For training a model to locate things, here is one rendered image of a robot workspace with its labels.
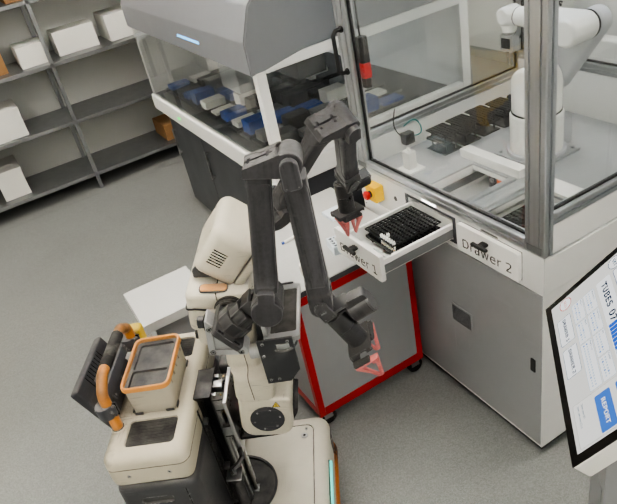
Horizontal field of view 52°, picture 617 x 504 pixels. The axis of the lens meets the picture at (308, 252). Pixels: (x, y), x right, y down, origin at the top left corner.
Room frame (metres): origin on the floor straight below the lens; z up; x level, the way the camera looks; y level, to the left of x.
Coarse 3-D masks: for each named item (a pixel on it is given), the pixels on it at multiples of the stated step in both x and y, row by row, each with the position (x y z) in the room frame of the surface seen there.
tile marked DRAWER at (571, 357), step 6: (576, 342) 1.11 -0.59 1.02; (570, 348) 1.11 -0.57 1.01; (576, 348) 1.09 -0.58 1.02; (564, 354) 1.11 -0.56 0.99; (570, 354) 1.09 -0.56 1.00; (576, 354) 1.08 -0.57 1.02; (564, 360) 1.09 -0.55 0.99; (570, 360) 1.08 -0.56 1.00; (576, 360) 1.06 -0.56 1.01; (570, 366) 1.06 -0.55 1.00; (576, 366) 1.04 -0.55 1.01; (570, 372) 1.04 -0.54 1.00; (576, 372) 1.03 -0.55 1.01; (570, 378) 1.03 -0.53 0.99
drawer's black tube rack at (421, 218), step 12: (396, 216) 2.07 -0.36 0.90; (408, 216) 2.06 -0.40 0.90; (420, 216) 2.04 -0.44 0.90; (372, 228) 2.03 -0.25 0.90; (384, 228) 2.01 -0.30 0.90; (396, 228) 1.99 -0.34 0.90; (408, 228) 1.97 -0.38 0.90; (420, 228) 1.96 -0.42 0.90; (432, 228) 1.98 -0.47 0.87; (372, 240) 2.00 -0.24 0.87; (396, 240) 1.91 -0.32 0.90; (408, 240) 1.94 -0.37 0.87
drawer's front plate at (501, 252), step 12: (468, 228) 1.84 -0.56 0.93; (468, 240) 1.84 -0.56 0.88; (480, 240) 1.78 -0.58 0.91; (492, 240) 1.74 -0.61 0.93; (468, 252) 1.84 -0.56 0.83; (480, 252) 1.79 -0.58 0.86; (492, 252) 1.73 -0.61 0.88; (504, 252) 1.68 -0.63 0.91; (516, 252) 1.64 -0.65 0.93; (492, 264) 1.74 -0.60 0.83; (504, 264) 1.68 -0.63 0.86; (516, 264) 1.64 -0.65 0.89; (516, 276) 1.64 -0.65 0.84
